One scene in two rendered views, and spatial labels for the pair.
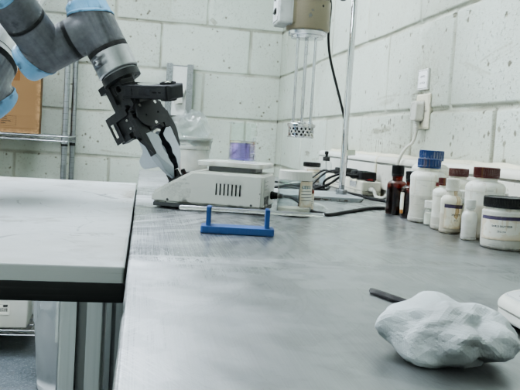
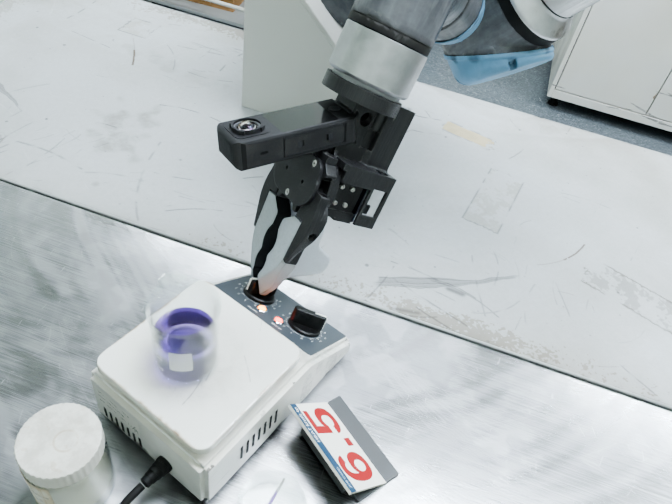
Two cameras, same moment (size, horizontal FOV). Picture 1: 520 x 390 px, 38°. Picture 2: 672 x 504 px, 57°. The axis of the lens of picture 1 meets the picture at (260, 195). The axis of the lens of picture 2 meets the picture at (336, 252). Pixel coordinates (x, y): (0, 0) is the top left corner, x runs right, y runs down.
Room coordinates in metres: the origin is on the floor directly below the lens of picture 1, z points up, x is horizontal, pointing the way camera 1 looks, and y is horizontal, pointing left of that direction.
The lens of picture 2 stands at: (1.53, -0.18, 1.41)
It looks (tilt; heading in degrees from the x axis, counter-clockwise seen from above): 46 degrees down; 109
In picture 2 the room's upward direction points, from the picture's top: 11 degrees clockwise
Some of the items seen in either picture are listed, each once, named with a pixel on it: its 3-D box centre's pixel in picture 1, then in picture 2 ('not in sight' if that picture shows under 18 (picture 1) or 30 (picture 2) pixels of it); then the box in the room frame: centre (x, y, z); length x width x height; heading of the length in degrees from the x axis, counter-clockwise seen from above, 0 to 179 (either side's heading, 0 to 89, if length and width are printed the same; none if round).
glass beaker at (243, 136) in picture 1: (241, 141); (183, 330); (1.34, 0.04, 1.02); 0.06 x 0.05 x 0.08; 148
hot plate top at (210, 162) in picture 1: (236, 163); (201, 358); (1.35, 0.05, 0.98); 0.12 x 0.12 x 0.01; 81
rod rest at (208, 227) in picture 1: (237, 220); not in sight; (1.01, 0.03, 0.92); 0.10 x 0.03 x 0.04; 92
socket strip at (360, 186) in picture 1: (350, 183); not in sight; (2.14, -0.26, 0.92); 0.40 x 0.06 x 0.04; 9
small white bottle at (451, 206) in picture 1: (451, 205); not in sight; (1.19, -0.31, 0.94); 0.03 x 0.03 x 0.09
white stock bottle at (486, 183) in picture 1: (484, 202); not in sight; (1.15, -0.35, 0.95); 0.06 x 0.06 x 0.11
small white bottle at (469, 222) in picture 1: (469, 219); not in sight; (1.11, -0.31, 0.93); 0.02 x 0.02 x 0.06
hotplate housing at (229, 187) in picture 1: (220, 186); (224, 367); (1.36, 0.07, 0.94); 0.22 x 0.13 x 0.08; 81
